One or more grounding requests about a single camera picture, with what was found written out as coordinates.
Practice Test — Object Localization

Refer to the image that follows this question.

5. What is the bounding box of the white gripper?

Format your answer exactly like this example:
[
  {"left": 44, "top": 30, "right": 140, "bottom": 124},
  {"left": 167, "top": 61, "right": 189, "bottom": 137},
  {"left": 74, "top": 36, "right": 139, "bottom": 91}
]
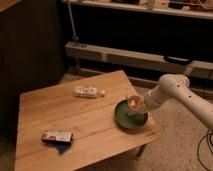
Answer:
[{"left": 131, "top": 88, "right": 164, "bottom": 113}]

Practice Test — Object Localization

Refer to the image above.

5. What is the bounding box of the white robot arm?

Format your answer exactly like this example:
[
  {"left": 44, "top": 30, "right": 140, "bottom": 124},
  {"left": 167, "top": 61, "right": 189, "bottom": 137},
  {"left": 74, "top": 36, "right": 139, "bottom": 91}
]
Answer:
[{"left": 128, "top": 74, "right": 213, "bottom": 131}]

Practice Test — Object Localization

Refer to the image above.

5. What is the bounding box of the green ceramic bowl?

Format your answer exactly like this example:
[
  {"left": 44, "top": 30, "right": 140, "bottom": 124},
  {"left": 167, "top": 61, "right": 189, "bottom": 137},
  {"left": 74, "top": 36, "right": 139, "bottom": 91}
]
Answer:
[{"left": 114, "top": 100, "right": 148, "bottom": 129}]

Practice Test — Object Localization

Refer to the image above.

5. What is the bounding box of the small white plastic bottle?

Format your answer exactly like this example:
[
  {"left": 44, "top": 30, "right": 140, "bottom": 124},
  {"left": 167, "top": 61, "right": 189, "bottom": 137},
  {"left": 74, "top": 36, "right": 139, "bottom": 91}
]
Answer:
[{"left": 74, "top": 86, "right": 105, "bottom": 98}]

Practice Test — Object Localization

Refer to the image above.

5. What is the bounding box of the wooden table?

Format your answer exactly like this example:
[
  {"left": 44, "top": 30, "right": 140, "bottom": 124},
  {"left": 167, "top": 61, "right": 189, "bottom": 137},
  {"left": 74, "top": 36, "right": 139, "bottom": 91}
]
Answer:
[{"left": 15, "top": 70, "right": 160, "bottom": 171}]

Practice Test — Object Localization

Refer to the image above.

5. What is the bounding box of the blue cloth piece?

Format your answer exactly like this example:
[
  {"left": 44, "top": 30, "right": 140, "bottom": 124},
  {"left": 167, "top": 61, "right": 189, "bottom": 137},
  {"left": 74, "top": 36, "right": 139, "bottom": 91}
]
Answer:
[{"left": 55, "top": 144, "right": 71, "bottom": 155}]

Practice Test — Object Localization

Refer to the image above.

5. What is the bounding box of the metal stand pole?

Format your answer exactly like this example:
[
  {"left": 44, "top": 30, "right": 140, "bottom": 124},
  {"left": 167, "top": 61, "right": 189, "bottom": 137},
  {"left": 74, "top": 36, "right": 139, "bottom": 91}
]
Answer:
[{"left": 67, "top": 0, "right": 79, "bottom": 46}]

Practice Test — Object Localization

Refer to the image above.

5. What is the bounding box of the red and white snack packet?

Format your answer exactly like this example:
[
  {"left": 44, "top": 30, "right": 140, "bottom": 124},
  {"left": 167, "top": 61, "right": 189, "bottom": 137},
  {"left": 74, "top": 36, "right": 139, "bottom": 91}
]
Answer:
[{"left": 42, "top": 130, "right": 73, "bottom": 144}]

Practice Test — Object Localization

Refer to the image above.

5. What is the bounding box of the upper wooden shelf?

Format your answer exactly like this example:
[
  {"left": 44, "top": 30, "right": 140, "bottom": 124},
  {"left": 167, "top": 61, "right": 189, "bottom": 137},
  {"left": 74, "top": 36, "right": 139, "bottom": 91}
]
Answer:
[{"left": 62, "top": 0, "right": 213, "bottom": 20}]

